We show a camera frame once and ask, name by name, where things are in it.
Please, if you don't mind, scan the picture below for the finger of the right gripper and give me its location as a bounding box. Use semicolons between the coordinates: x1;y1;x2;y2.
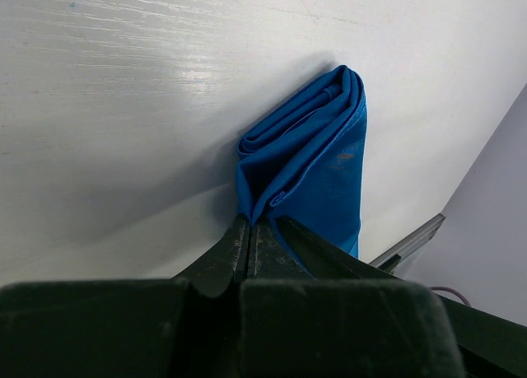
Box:
276;217;395;279

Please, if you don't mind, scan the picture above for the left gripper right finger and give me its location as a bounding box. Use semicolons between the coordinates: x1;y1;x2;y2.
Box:
239;223;465;377

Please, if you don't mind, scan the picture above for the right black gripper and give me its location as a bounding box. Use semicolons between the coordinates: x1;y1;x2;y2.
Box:
436;297;526;377

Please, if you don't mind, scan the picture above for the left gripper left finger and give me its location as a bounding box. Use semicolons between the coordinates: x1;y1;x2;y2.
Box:
1;216;250;377

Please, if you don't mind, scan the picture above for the blue cloth napkin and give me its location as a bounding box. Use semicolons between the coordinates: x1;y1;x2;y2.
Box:
236;65;367;257

